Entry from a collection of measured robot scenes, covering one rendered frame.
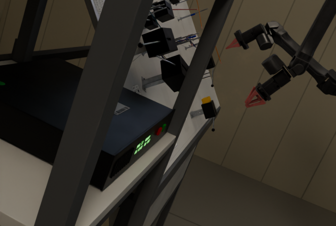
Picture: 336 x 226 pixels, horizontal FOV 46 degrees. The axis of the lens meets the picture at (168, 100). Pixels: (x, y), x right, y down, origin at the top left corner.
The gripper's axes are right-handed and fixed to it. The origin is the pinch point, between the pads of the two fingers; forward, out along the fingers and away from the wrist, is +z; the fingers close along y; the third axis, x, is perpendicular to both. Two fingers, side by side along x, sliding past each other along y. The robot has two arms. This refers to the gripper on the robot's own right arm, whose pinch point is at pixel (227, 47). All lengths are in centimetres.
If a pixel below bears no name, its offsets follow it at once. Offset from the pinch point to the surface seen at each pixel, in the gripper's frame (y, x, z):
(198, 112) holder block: 17, -46, 14
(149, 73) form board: -5, -78, 12
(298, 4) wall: -3, 161, -40
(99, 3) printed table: -28, -98, 7
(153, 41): -11, -98, -2
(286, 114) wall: 78, 161, 12
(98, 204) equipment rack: 11, -151, -1
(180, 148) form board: 23, -72, 17
